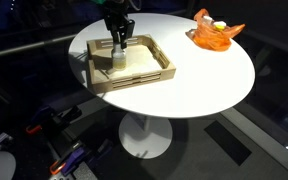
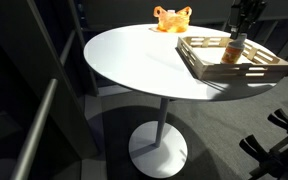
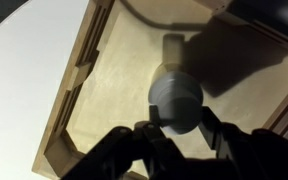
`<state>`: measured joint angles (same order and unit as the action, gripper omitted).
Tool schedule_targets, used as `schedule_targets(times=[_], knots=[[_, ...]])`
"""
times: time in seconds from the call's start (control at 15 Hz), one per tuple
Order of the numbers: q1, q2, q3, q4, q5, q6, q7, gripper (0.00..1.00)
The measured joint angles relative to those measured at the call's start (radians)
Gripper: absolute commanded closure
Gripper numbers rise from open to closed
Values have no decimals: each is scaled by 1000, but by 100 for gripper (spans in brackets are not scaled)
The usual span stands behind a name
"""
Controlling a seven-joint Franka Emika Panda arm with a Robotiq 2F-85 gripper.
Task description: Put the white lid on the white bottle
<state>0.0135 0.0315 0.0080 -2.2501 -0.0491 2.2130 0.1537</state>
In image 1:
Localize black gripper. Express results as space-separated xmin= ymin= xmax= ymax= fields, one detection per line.
xmin=103 ymin=7 xmax=136 ymax=50

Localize white bottle lid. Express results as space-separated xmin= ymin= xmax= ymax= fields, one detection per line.
xmin=113 ymin=44 xmax=127 ymax=55

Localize wooden slatted tray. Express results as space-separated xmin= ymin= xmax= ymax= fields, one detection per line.
xmin=85 ymin=33 xmax=177 ymax=95

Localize white container in bag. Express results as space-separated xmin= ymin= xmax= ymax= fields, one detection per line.
xmin=202 ymin=15 xmax=215 ymax=26

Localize orange plastic bag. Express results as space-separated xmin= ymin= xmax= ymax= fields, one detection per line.
xmin=185 ymin=8 xmax=246 ymax=52

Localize yellow capped container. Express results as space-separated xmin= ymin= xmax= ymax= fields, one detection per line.
xmin=213 ymin=20 xmax=228 ymax=32

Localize black clamp orange tips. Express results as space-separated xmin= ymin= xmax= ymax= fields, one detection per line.
xmin=25 ymin=105 xmax=84 ymax=136

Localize purple clamp orange tip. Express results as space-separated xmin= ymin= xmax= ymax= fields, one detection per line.
xmin=49 ymin=139 xmax=114 ymax=177

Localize black floor mat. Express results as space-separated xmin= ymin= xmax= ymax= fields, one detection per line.
xmin=203 ymin=120 xmax=253 ymax=167

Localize grey metal rail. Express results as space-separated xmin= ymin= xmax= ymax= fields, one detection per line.
xmin=0 ymin=33 xmax=79 ymax=61

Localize white table pedestal base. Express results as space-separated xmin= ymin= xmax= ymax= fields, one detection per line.
xmin=118 ymin=112 xmax=174 ymax=160

